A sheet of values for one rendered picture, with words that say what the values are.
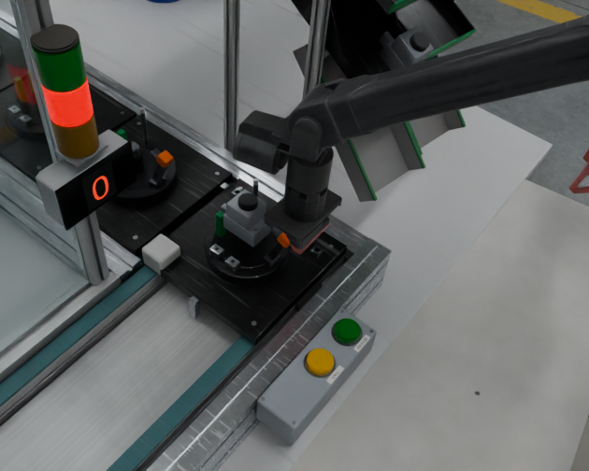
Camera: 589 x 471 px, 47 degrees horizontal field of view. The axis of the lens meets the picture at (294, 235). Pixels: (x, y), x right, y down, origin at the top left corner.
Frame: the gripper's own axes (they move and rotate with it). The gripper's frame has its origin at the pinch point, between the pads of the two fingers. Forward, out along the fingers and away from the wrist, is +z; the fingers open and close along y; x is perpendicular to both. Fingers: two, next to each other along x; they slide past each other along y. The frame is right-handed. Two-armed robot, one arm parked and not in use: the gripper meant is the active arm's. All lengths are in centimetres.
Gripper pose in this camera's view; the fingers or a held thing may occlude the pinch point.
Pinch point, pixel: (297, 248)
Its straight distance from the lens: 102.1
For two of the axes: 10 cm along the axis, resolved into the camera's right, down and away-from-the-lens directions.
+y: -6.1, 5.7, -5.5
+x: 7.9, 5.1, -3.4
